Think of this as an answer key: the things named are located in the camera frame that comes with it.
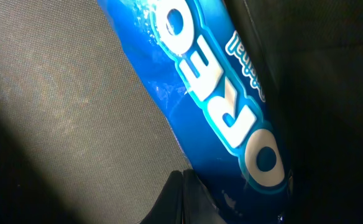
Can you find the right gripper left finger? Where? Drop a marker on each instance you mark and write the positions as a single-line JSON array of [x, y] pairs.
[[168, 207]]

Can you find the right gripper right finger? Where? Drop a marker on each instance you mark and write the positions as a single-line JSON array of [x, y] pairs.
[[198, 204]]

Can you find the dark green cardboard box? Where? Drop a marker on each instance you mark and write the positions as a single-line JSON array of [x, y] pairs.
[[81, 141]]

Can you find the blue Oreo cookie pack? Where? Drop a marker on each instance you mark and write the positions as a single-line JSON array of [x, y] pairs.
[[191, 59]]

